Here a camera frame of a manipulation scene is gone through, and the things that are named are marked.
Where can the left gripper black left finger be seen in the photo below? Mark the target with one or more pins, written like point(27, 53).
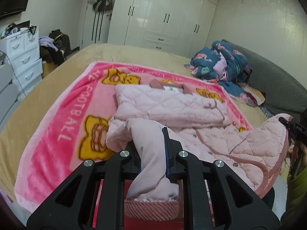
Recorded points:
point(91, 197)

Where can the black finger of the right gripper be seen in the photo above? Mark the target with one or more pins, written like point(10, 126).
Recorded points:
point(295, 131)

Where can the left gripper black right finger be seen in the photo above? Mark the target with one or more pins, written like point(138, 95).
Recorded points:
point(215, 197)

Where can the pink quilted jacket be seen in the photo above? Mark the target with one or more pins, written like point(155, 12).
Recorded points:
point(203, 127)

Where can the white bedroom door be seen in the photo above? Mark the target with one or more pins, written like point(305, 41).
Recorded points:
point(95, 26)

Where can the grey padded headboard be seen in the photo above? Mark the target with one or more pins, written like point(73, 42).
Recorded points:
point(284, 94)

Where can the colourful folded blanket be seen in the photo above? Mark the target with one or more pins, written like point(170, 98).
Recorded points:
point(257, 97)

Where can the pink cartoon bear blanket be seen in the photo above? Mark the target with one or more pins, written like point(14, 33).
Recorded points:
point(75, 127)

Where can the blue flamingo print quilt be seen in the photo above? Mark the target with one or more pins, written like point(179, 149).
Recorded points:
point(226, 66)

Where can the grey low cabinet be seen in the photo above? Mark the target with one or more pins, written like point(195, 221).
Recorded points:
point(9, 92)

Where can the white glossy wardrobe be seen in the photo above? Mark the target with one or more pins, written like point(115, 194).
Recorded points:
point(180, 27)

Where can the white drawer chest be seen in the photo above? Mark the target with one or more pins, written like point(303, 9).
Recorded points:
point(22, 51)

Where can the black backpack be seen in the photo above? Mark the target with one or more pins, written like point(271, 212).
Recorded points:
point(61, 41)

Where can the purple garment pile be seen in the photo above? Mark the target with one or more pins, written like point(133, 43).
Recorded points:
point(47, 42)

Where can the bags hanging on door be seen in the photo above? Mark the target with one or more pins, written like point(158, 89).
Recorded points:
point(101, 5)

